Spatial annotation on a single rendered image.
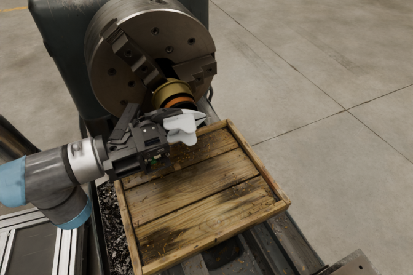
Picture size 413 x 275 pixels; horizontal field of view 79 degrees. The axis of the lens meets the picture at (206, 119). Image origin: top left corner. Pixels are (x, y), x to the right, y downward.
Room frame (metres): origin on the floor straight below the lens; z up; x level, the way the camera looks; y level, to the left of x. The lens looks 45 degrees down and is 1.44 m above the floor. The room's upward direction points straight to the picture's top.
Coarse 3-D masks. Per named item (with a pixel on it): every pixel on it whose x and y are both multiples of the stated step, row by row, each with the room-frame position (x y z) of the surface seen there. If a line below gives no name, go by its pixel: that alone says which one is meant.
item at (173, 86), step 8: (168, 80) 0.45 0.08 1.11; (176, 80) 0.43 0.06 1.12; (160, 88) 0.41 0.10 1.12; (168, 88) 0.41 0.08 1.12; (176, 88) 0.41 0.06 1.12; (184, 88) 0.42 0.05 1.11; (152, 96) 0.41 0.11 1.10; (160, 96) 0.40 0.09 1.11; (168, 96) 0.39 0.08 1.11; (176, 96) 0.39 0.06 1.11; (184, 96) 0.40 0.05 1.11; (192, 96) 0.41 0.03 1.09; (152, 104) 0.41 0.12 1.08; (160, 104) 0.38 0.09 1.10; (168, 104) 0.38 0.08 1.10; (176, 104) 0.37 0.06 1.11; (184, 104) 0.37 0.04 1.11; (192, 104) 0.38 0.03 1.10
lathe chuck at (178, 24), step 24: (144, 0) 0.56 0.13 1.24; (168, 0) 0.60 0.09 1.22; (96, 24) 0.53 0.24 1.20; (120, 24) 0.48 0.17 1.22; (144, 24) 0.50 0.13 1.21; (168, 24) 0.52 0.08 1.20; (192, 24) 0.55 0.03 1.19; (96, 48) 0.46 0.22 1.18; (144, 48) 0.50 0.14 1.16; (168, 48) 0.53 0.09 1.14; (192, 48) 0.55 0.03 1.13; (96, 72) 0.45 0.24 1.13; (120, 72) 0.47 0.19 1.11; (168, 72) 0.56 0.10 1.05; (96, 96) 0.44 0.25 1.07; (120, 96) 0.47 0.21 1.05
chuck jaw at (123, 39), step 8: (112, 24) 0.50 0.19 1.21; (104, 32) 0.49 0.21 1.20; (112, 32) 0.48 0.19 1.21; (120, 32) 0.48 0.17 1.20; (112, 40) 0.48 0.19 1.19; (120, 40) 0.46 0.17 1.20; (128, 40) 0.45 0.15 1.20; (112, 48) 0.45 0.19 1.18; (120, 48) 0.44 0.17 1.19; (128, 48) 0.45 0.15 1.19; (136, 48) 0.45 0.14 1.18; (120, 56) 0.44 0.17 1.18; (128, 56) 0.45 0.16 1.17; (136, 56) 0.45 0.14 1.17; (144, 56) 0.45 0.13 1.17; (128, 64) 0.44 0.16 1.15; (136, 64) 0.44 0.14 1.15; (144, 64) 0.44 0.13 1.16; (152, 64) 0.45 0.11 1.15; (136, 72) 0.43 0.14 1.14; (144, 72) 0.44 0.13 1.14; (152, 72) 0.44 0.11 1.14; (160, 72) 0.45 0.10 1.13; (144, 80) 0.43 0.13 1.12; (152, 80) 0.42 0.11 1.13; (160, 80) 0.43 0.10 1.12; (152, 88) 0.42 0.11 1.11
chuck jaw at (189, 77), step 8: (200, 56) 0.56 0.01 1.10; (208, 56) 0.55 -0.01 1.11; (176, 64) 0.52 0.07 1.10; (184, 64) 0.52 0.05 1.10; (192, 64) 0.52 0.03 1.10; (200, 64) 0.52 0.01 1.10; (208, 64) 0.52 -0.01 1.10; (216, 64) 0.53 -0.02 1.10; (176, 72) 0.49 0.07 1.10; (184, 72) 0.49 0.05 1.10; (192, 72) 0.49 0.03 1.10; (200, 72) 0.49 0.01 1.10; (208, 72) 0.52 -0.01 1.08; (216, 72) 0.53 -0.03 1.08; (184, 80) 0.46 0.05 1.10; (192, 80) 0.46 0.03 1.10; (200, 80) 0.49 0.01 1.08; (192, 88) 0.46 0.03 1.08
